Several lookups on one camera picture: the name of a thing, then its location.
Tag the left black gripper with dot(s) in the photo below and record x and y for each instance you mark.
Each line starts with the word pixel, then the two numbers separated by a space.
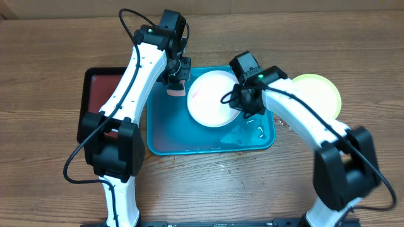
pixel 184 74

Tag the teal plastic tray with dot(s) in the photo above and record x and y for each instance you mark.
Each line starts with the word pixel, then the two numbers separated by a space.
pixel 172 131

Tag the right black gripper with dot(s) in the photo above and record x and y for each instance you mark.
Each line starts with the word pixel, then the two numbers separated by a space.
pixel 238 93

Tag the black and red tray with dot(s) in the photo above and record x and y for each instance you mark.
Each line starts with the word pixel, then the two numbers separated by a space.
pixel 98 86

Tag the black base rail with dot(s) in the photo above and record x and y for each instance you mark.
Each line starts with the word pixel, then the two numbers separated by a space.
pixel 277 222

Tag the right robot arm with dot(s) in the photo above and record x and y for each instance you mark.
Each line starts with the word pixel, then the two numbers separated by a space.
pixel 345 163

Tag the white plate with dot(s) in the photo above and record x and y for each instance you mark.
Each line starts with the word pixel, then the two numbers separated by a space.
pixel 204 95

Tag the yellow-green plate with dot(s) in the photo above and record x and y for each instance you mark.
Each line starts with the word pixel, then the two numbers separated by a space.
pixel 321 92

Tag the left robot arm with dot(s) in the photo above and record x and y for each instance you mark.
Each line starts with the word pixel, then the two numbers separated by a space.
pixel 111 137

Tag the green and orange sponge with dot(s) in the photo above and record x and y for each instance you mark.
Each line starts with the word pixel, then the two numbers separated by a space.
pixel 176 88

